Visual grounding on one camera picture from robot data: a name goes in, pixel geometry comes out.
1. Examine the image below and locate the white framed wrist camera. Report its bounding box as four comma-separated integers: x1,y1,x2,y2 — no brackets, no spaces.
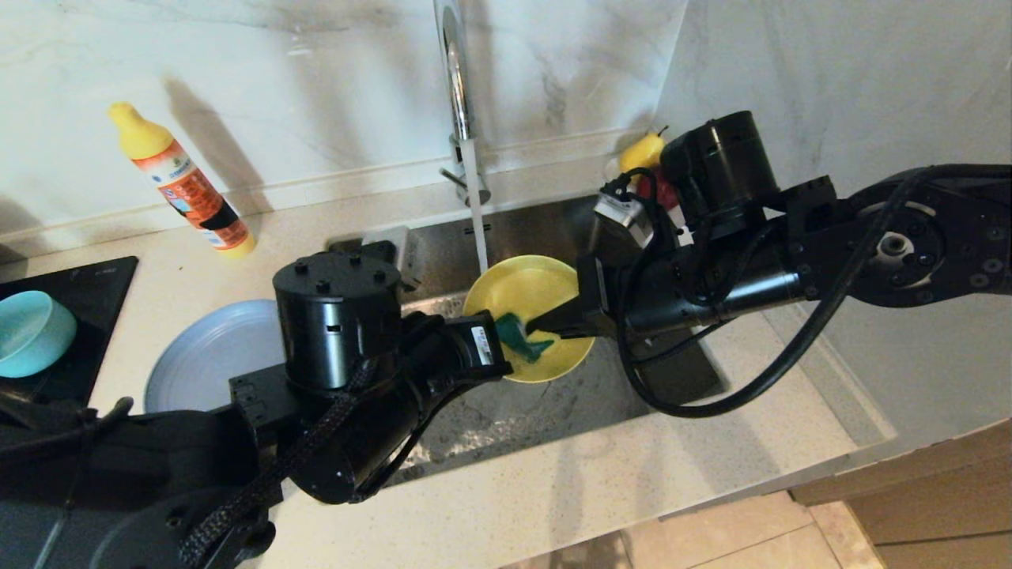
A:
360,227,420,293

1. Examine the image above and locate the yellow pear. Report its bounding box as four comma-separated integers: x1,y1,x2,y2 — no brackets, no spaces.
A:
619,125,670,173

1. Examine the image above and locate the beige wooden cabinet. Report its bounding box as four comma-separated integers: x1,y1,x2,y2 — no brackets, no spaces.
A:
788,419,1012,569

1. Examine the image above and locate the black induction cooktop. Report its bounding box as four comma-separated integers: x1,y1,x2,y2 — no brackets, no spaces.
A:
0,255,139,412

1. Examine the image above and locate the blue-grey plate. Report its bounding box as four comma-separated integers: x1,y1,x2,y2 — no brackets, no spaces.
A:
144,299,287,413

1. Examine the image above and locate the yellow-green bowl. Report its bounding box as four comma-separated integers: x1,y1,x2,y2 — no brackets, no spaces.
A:
463,254,596,384

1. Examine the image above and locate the teal bowl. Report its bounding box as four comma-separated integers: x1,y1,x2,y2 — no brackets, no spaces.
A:
0,290,78,379

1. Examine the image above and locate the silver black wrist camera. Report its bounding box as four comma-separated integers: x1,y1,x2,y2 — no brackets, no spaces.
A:
593,170,661,250

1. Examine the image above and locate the yellow and green sponge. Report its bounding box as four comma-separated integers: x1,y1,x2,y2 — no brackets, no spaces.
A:
496,313,556,364

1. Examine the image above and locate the orange dish soap bottle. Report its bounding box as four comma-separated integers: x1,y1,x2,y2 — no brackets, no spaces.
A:
109,103,258,258

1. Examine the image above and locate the black braided cable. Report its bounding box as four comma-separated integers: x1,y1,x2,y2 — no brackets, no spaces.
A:
676,170,784,309
178,356,380,569

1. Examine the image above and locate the dark red apple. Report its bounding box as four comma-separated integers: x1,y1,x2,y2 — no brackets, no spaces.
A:
636,170,682,213

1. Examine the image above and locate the stainless steel sink basin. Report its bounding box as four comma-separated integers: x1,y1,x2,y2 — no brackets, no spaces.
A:
319,192,728,505

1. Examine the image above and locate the smooth black camera cable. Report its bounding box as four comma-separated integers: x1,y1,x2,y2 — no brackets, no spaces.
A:
615,164,1012,420

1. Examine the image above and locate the chrome kitchen faucet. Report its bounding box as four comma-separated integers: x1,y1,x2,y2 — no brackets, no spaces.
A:
432,0,493,208

